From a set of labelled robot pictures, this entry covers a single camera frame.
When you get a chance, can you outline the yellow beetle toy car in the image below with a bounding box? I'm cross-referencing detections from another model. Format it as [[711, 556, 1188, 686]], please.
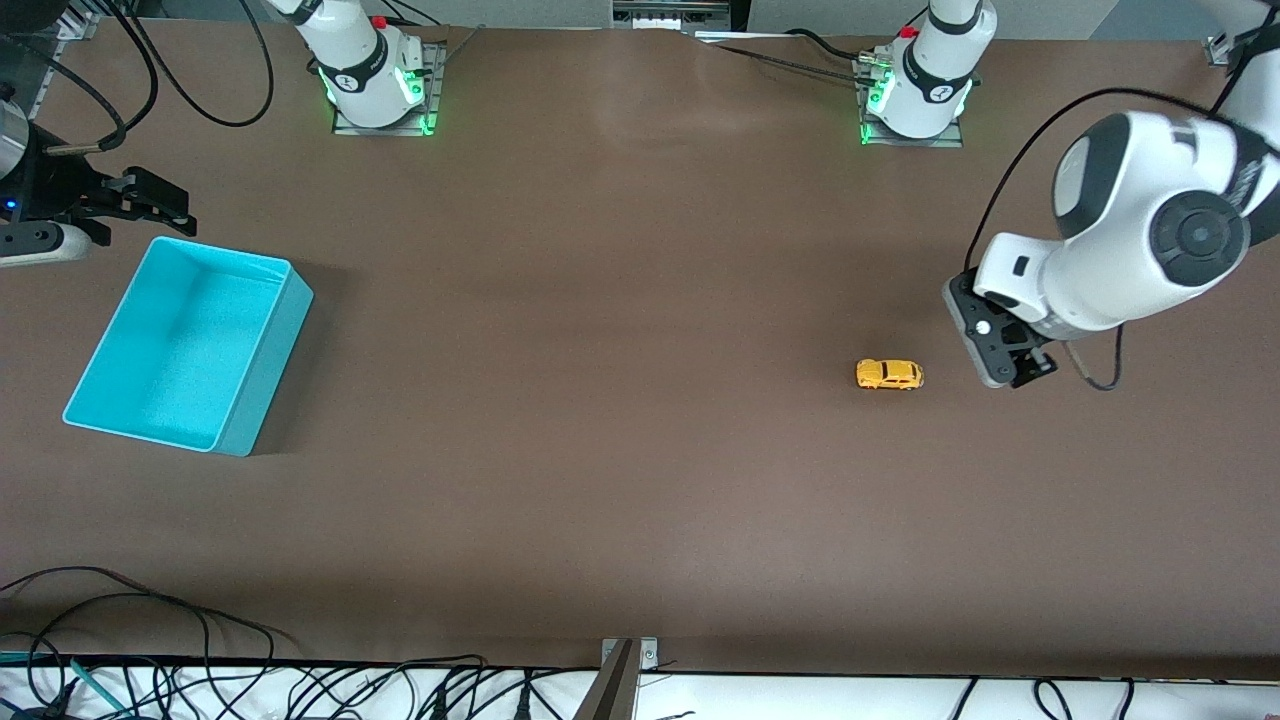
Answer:
[[856, 359, 925, 391]]

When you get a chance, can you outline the turquoise plastic bin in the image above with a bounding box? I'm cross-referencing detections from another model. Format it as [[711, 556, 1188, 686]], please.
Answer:
[[62, 236, 315, 458]]

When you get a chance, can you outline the black gripper connector cable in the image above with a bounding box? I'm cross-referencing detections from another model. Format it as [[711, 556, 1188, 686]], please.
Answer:
[[25, 0, 161, 158]]

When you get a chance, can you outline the black looping arm cable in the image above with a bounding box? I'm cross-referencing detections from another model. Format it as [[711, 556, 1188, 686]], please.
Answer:
[[110, 0, 277, 128]]

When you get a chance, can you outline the aluminium frame rail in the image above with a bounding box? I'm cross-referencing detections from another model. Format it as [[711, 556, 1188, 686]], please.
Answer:
[[1205, 30, 1263, 67], [0, 10, 101, 111]]

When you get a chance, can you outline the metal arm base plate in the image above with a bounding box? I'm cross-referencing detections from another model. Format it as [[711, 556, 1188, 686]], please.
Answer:
[[330, 40, 447, 138], [855, 52, 967, 150]]

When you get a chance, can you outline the black long arm cable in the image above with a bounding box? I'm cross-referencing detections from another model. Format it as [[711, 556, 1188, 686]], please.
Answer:
[[963, 20, 1280, 281]]

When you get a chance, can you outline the black cable on table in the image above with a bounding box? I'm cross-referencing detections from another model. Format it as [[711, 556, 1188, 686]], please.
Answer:
[[700, 28, 881, 89]]

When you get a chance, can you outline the small metal mounting bracket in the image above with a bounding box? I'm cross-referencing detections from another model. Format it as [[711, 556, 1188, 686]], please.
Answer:
[[601, 637, 661, 672]]

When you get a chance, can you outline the grey camera mast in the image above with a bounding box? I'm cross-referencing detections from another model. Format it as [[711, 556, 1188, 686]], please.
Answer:
[[572, 640, 641, 720]]

